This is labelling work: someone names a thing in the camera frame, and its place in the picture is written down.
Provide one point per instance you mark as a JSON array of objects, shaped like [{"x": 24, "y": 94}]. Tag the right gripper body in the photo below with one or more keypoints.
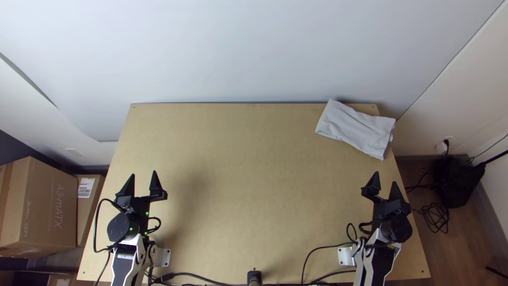
[{"x": 387, "y": 210}]

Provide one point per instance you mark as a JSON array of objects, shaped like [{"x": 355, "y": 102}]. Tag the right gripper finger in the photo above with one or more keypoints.
[
  {"x": 396, "y": 196},
  {"x": 373, "y": 188}
]

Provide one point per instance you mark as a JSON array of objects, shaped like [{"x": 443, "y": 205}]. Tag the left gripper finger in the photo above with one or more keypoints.
[
  {"x": 128, "y": 188},
  {"x": 156, "y": 184}
]

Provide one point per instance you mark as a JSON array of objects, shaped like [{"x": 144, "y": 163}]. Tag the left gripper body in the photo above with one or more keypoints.
[{"x": 141, "y": 206}]

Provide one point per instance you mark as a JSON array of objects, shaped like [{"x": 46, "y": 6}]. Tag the white t-shirt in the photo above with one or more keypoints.
[{"x": 357, "y": 127}]

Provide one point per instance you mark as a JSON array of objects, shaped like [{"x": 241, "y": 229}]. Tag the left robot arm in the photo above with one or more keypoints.
[{"x": 127, "y": 258}]

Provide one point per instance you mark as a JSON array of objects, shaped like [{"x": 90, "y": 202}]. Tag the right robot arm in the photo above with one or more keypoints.
[{"x": 377, "y": 262}]

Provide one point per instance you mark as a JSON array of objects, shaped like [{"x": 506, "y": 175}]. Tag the small labelled cardboard box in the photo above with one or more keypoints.
[{"x": 90, "y": 214}]

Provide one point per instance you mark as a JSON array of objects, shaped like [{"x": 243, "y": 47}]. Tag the black bag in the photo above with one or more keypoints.
[{"x": 456, "y": 182}]

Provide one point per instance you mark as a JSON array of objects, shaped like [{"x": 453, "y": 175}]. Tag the large cardboard box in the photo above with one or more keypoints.
[{"x": 35, "y": 198}]

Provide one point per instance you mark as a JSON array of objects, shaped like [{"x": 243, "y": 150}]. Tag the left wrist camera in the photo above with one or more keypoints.
[{"x": 125, "y": 209}]

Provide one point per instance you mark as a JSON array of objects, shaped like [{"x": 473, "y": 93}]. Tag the white wall socket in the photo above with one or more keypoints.
[{"x": 441, "y": 147}]

